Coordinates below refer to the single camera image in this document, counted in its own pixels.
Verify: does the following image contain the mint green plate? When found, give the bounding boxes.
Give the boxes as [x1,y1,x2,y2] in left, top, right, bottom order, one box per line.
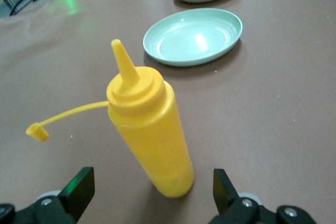
[143,8,244,67]

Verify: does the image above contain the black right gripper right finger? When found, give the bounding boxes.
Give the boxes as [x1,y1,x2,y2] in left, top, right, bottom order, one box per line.
[209,168,320,224]

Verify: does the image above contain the yellow squeeze bottle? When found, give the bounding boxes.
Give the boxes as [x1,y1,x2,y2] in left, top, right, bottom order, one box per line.
[25,39,195,199]

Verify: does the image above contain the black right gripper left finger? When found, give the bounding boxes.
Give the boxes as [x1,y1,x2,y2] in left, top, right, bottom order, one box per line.
[0,166,95,224]

